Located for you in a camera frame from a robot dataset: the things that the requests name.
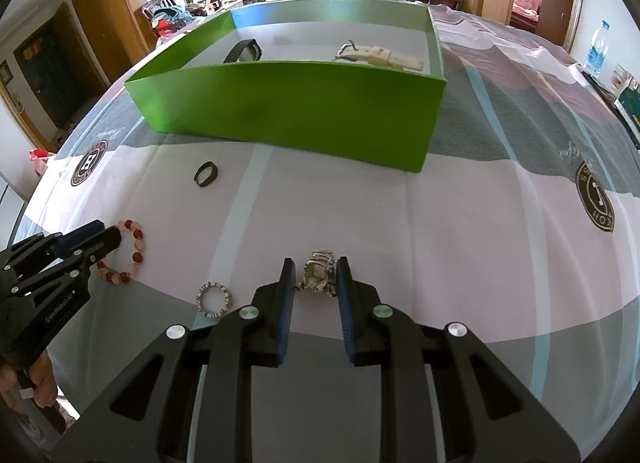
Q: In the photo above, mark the black elastic band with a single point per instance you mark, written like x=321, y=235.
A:
x=196, y=175

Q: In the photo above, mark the white wrist watch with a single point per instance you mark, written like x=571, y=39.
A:
x=395, y=62

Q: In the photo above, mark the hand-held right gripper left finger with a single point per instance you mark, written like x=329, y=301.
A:
x=285, y=313

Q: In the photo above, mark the clear plastic water bottle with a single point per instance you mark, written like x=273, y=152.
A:
x=596, y=55

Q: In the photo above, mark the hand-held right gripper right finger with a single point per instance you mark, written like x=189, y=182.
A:
x=347, y=313

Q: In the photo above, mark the person's left hand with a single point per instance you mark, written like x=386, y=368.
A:
x=40, y=380

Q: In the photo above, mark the dark wooden armchair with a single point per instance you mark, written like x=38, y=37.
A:
x=150, y=10

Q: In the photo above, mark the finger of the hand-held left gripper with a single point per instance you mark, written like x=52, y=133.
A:
x=102, y=243
x=82, y=233

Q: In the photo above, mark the white cartons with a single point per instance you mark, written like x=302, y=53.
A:
x=622, y=78

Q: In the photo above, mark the red and white bag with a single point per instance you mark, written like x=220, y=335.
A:
x=41, y=163

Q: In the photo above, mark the black wrist watch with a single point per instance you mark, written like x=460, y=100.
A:
x=235, y=53

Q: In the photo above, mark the pile of clothes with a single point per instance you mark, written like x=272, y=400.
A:
x=172, y=20

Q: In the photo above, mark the green tissue pack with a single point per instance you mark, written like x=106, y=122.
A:
x=631, y=115

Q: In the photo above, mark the green cardboard box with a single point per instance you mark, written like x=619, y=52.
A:
x=300, y=113

